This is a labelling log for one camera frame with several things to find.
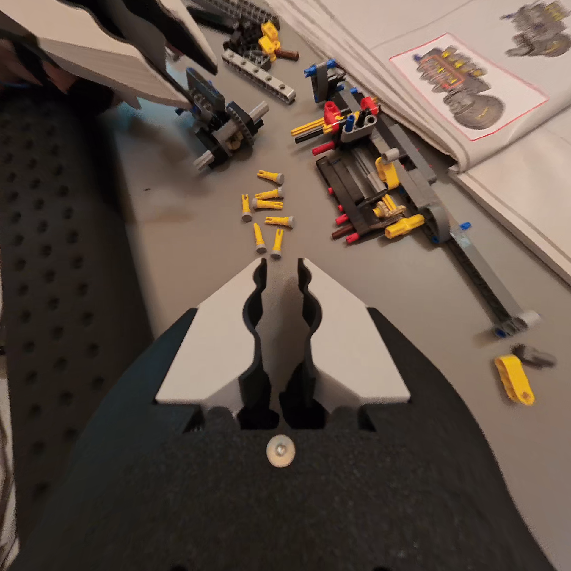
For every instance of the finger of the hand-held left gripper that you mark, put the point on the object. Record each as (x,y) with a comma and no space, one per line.
(89,49)
(196,31)

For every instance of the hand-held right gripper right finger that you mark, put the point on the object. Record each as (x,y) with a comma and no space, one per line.
(357,352)

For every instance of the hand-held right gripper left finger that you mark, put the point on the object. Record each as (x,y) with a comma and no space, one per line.
(209,357)

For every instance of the cluster of capped yellow pins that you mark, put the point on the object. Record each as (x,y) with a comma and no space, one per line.
(267,204)

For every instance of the bundle of black lego beams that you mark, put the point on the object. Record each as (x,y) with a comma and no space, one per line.
(250,31)

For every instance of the light grey lego beam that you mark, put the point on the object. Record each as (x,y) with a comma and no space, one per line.
(258,76)

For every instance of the lego gear axle assembly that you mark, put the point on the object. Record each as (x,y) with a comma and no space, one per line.
(223,129)

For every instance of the yellow lego connector block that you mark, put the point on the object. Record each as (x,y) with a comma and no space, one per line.
(513,379)

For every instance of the grey black lego chassis assembly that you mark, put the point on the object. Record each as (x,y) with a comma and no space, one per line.
(379,192)

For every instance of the dark grey lego angle connector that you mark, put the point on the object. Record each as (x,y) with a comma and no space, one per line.
(533,355)

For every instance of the lego instruction booklet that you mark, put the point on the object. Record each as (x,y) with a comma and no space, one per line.
(446,67)

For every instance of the person's left hand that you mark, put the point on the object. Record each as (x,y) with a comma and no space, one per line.
(9,67)

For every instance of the black perforated board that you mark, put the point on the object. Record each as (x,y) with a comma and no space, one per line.
(58,290)

